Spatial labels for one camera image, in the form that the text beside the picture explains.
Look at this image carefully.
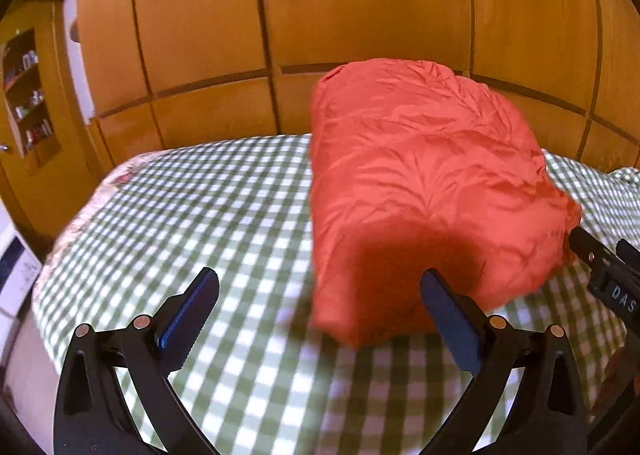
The green checkered bed sheet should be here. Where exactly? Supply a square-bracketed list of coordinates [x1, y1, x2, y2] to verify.
[34, 134, 639, 454]

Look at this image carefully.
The red puffer jacket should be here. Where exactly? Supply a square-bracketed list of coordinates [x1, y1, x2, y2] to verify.
[309, 58, 582, 349]

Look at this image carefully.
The wooden wardrobe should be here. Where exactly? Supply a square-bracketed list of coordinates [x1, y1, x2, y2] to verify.
[77, 0, 639, 171]

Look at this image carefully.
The white storage box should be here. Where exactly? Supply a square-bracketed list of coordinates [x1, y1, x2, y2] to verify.
[0, 224, 42, 366]

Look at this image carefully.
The wooden shelf with bottles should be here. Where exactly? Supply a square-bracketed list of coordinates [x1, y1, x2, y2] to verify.
[1, 0, 102, 250]

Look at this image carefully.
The floral mattress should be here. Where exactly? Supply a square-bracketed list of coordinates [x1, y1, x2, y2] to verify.
[30, 151, 156, 296]

